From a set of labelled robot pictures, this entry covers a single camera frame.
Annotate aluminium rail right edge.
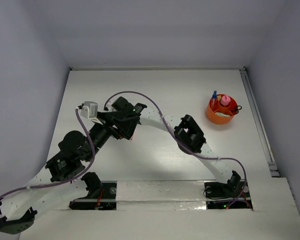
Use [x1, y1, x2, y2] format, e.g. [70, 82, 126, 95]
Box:
[239, 67, 281, 178]

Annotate pink capped glue bottle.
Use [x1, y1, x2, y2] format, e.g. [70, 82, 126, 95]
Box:
[219, 95, 231, 107]

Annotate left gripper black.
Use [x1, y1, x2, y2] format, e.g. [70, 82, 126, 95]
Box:
[85, 110, 142, 161]

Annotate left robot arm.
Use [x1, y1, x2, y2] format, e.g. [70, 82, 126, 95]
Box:
[0, 110, 141, 235]

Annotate green highlighter pen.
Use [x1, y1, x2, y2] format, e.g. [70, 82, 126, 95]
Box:
[215, 112, 231, 118]

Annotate orange round organizer container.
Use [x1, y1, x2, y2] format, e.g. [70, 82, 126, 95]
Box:
[205, 91, 242, 125]

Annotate silver taped front panel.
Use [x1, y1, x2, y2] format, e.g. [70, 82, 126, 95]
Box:
[115, 180, 207, 211]

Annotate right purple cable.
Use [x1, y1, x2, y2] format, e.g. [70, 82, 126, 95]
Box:
[103, 90, 248, 210]

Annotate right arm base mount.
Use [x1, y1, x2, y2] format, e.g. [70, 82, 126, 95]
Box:
[203, 171, 253, 210]

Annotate black handled scissors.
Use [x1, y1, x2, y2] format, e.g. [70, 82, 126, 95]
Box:
[231, 105, 242, 115]

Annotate clear bottle blue cap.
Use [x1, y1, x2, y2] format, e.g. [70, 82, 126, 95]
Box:
[210, 90, 218, 109]

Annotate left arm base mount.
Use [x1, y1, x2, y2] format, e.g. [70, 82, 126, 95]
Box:
[68, 172, 117, 211]

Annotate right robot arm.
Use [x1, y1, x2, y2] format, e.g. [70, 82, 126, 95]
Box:
[104, 96, 241, 196]

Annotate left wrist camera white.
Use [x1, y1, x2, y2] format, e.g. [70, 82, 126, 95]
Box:
[74, 101, 101, 123]

